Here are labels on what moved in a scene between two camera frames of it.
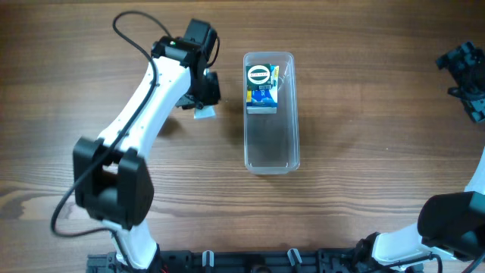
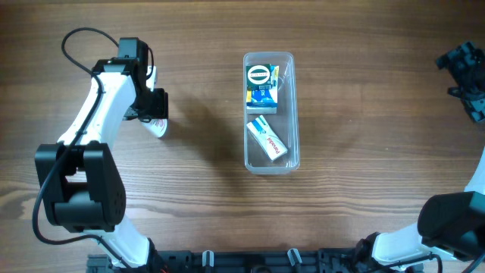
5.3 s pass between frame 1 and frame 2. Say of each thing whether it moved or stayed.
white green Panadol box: moved
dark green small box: stayed
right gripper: stayed
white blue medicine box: stayed
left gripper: moved
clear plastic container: stayed
